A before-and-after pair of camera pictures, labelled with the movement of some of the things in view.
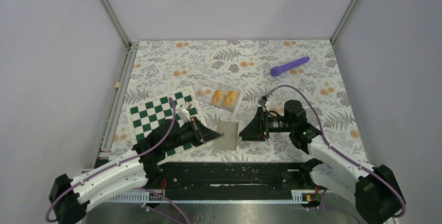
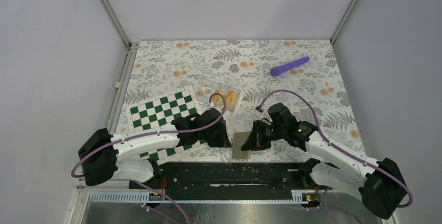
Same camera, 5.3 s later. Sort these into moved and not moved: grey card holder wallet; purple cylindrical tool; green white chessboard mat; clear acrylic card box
Moved: grey card holder wallet
Not moved: purple cylindrical tool; clear acrylic card box; green white chessboard mat
